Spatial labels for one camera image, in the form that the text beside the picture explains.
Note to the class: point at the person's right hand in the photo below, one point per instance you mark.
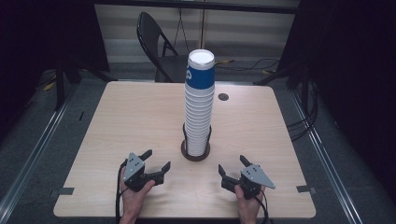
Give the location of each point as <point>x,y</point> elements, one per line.
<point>247,205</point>

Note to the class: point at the black folding chair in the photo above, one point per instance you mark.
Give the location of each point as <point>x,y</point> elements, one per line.
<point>149,34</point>

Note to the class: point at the yellow tape strip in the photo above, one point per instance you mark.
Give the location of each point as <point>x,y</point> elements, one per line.
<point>49,86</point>

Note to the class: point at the stack of white paper cups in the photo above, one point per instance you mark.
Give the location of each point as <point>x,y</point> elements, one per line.
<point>198,124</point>

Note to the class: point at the black metal stand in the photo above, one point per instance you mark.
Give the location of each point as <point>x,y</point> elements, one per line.
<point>59,90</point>

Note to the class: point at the single blue band paper cup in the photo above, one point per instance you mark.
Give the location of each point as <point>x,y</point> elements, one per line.
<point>200,74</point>

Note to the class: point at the metal floor rail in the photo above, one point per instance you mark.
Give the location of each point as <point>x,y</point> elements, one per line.
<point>320,146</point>
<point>40,140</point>

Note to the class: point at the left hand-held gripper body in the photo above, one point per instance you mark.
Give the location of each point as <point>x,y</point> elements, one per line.
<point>133,169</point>

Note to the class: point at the grey tape piece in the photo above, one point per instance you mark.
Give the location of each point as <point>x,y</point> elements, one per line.
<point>303,188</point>
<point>66,191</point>

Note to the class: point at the dark round table grommet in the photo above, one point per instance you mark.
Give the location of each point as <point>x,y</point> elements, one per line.
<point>223,96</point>

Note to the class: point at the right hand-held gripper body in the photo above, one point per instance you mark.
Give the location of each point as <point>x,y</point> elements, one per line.
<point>253,177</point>

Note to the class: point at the person's left hand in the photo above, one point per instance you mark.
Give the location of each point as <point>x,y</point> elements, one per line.
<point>134,199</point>

